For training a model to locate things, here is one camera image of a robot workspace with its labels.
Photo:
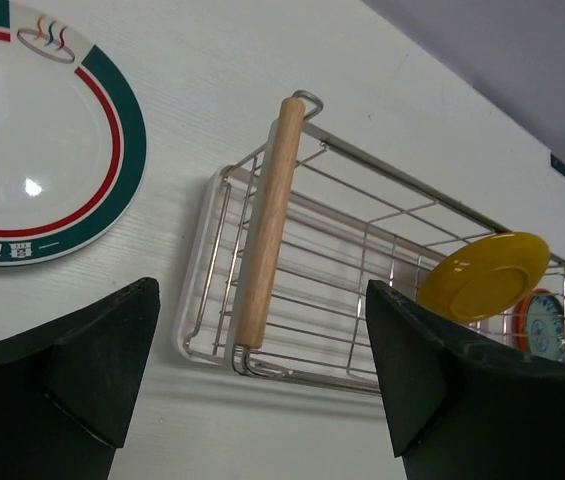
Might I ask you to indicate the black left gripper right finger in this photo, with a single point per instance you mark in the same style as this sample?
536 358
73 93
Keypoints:
459 405

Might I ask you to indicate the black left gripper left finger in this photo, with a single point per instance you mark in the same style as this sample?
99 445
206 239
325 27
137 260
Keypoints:
68 387

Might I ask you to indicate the orange plate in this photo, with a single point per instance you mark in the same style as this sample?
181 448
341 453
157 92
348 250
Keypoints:
524 320

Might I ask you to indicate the teal plate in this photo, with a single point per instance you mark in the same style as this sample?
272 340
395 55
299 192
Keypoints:
544 325

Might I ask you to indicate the green red rimmed plate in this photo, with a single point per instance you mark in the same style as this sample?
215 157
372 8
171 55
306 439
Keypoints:
73 144

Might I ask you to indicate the yellow plate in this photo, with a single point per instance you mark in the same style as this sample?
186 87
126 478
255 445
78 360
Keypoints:
485 277

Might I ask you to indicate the white drip tray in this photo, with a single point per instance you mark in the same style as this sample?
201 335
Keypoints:
202 317

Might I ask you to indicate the right table label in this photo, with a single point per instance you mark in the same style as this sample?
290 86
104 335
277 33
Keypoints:
557 164

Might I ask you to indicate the metal wire dish rack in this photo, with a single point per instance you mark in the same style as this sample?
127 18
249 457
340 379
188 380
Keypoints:
322 218

